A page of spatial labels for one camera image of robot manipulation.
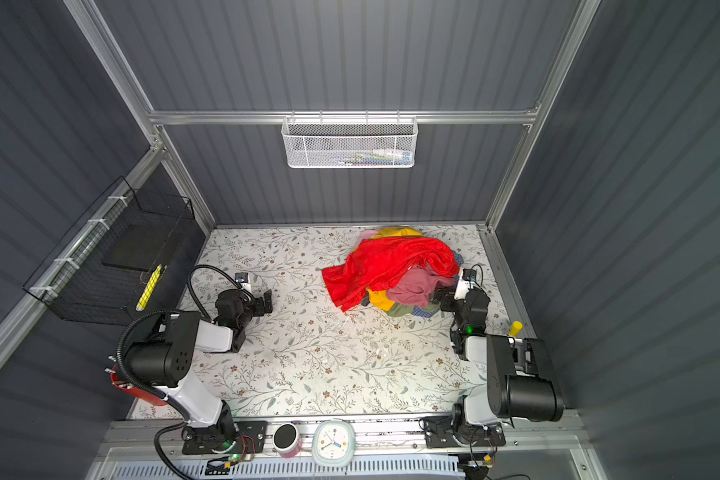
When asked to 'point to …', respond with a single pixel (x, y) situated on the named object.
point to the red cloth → (376, 261)
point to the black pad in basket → (141, 247)
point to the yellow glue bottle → (515, 328)
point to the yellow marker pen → (149, 288)
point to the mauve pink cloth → (414, 286)
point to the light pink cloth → (363, 234)
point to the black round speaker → (287, 441)
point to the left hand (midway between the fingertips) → (254, 291)
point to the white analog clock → (333, 443)
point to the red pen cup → (134, 390)
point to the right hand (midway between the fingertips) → (457, 284)
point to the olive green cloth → (399, 309)
